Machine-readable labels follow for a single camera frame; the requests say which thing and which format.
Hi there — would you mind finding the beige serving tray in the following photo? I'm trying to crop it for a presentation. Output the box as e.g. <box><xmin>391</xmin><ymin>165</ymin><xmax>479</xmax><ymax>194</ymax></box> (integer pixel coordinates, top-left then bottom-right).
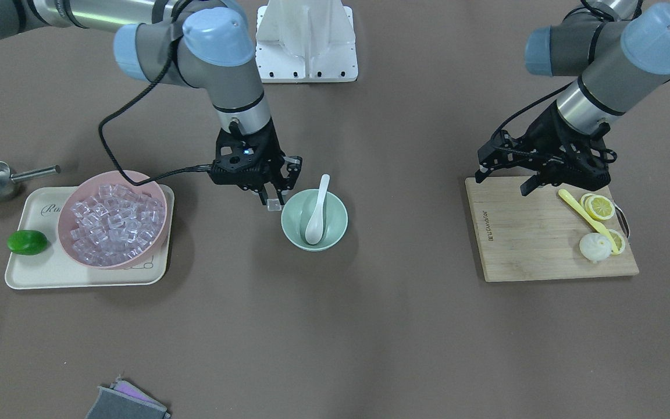
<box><xmin>5</xmin><ymin>186</ymin><xmax>170</xmax><ymax>290</ymax></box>

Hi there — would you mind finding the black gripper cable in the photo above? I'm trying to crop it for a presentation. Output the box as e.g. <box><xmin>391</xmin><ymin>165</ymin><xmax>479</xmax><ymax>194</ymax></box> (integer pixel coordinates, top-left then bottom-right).
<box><xmin>98</xmin><ymin>35</ymin><xmax>215</xmax><ymax>188</ymax></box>

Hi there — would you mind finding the lemon slice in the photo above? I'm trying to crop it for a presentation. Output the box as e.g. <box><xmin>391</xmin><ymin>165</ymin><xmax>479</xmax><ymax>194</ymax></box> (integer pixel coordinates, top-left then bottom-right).
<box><xmin>579</xmin><ymin>193</ymin><xmax>616</xmax><ymax>222</ymax></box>
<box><xmin>608</xmin><ymin>229</ymin><xmax>626</xmax><ymax>255</ymax></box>

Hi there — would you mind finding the white steamed bun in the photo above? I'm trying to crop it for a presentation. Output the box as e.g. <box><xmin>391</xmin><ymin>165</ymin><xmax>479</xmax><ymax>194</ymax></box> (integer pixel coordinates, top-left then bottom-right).
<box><xmin>579</xmin><ymin>233</ymin><xmax>612</xmax><ymax>264</ymax></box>

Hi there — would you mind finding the grey folded cloth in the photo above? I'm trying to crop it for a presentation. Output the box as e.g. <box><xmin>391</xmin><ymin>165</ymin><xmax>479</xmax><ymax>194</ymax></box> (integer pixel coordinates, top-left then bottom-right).
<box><xmin>85</xmin><ymin>379</ymin><xmax>171</xmax><ymax>418</ymax></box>

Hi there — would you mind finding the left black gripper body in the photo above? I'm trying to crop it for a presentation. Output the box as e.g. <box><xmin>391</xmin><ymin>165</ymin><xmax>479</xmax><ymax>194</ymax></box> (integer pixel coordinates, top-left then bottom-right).
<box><xmin>477</xmin><ymin>104</ymin><xmax>617</xmax><ymax>189</ymax></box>

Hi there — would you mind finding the green lime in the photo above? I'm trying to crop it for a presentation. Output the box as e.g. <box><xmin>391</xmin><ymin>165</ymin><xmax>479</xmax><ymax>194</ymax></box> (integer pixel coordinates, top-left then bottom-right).
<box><xmin>7</xmin><ymin>230</ymin><xmax>48</xmax><ymax>255</ymax></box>

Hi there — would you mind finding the single clear ice cube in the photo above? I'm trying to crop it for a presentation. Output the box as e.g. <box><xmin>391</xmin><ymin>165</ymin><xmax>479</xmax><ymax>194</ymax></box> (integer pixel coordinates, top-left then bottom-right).
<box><xmin>266</xmin><ymin>198</ymin><xmax>284</xmax><ymax>212</ymax></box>

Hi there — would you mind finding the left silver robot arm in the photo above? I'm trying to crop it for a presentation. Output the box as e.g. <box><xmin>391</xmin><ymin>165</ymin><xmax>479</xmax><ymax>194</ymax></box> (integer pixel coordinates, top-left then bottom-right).
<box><xmin>474</xmin><ymin>1</ymin><xmax>670</xmax><ymax>196</ymax></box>

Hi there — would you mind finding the pink bowl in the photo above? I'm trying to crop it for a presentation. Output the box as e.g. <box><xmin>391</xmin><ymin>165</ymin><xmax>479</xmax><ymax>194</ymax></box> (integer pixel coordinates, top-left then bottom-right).
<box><xmin>58</xmin><ymin>171</ymin><xmax>174</xmax><ymax>270</ymax></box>

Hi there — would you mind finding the white ceramic spoon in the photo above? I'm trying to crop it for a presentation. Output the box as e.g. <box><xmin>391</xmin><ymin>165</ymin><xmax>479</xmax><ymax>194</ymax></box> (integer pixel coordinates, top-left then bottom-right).
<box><xmin>305</xmin><ymin>174</ymin><xmax>330</xmax><ymax>245</ymax></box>

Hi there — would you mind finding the pile of clear ice cubes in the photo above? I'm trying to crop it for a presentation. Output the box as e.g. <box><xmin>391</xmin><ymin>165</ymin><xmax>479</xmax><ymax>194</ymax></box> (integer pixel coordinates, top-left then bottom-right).
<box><xmin>67</xmin><ymin>183</ymin><xmax>166</xmax><ymax>266</ymax></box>

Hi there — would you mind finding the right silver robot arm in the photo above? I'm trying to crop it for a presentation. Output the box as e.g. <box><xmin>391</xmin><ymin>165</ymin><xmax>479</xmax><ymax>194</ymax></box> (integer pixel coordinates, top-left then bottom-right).
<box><xmin>0</xmin><ymin>1</ymin><xmax>302</xmax><ymax>205</ymax></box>

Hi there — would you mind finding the mint green bowl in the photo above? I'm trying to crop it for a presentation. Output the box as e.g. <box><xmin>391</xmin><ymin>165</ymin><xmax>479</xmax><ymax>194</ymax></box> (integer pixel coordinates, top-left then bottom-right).
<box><xmin>281</xmin><ymin>189</ymin><xmax>348</xmax><ymax>252</ymax></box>

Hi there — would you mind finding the yellow plastic knife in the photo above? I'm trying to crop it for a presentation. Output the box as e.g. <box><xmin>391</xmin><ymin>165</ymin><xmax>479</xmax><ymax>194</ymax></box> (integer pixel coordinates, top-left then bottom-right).
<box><xmin>557</xmin><ymin>189</ymin><xmax>621</xmax><ymax>254</ymax></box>

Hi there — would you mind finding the white camera pillar base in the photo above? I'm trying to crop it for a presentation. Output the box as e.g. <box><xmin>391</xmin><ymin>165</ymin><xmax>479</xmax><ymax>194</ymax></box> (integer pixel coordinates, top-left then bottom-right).
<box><xmin>256</xmin><ymin>1</ymin><xmax>359</xmax><ymax>83</ymax></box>

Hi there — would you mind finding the wooden cutting board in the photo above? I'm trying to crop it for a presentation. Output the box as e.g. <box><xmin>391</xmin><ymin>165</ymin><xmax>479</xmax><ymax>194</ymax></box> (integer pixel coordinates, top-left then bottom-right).
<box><xmin>465</xmin><ymin>177</ymin><xmax>640</xmax><ymax>283</ymax></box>

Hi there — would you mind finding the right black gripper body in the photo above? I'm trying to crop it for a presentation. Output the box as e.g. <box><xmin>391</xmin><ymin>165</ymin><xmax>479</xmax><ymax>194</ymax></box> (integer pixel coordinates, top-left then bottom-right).
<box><xmin>211</xmin><ymin>121</ymin><xmax>303</xmax><ymax>196</ymax></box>

